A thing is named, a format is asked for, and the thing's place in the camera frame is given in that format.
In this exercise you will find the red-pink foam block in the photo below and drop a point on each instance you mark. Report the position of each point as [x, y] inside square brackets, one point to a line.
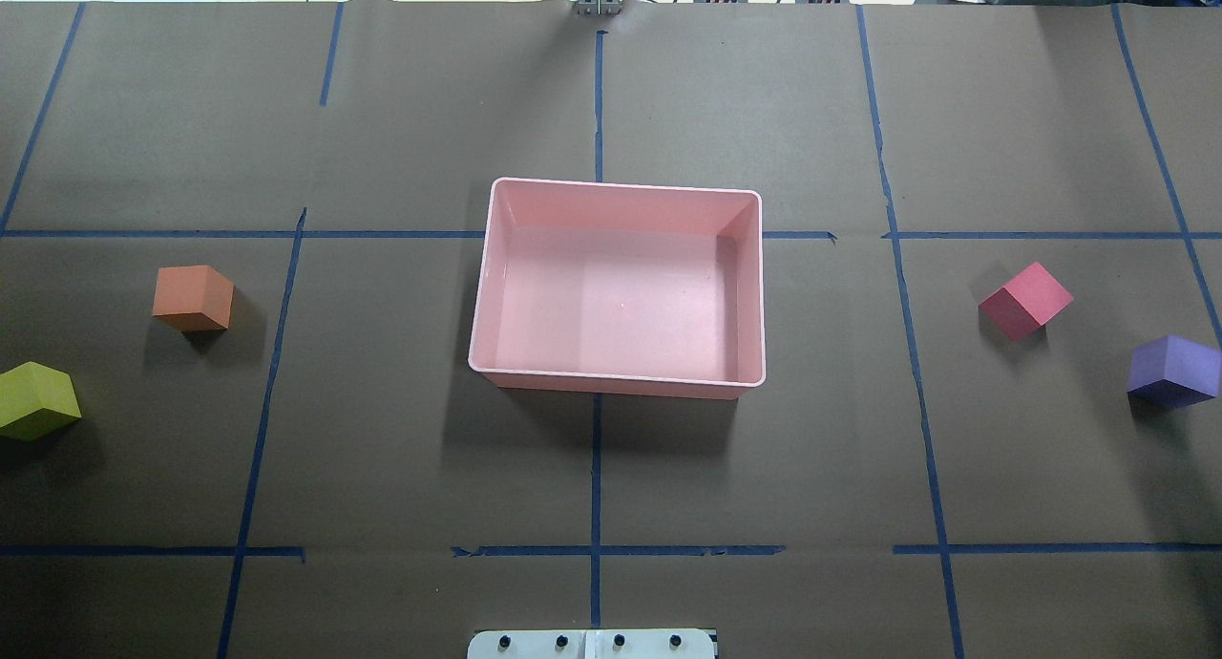
[1027, 302]

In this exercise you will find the orange foam block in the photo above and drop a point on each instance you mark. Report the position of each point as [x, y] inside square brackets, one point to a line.
[193, 298]

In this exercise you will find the purple foam block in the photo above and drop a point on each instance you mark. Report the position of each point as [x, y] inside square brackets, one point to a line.
[1173, 372]

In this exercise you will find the yellow-green foam block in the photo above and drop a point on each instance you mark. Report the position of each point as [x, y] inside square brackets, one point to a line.
[36, 400]

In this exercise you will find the pink plastic bin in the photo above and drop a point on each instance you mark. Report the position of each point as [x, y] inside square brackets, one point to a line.
[621, 288]

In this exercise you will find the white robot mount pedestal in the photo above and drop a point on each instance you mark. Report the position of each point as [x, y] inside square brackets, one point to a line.
[681, 642]

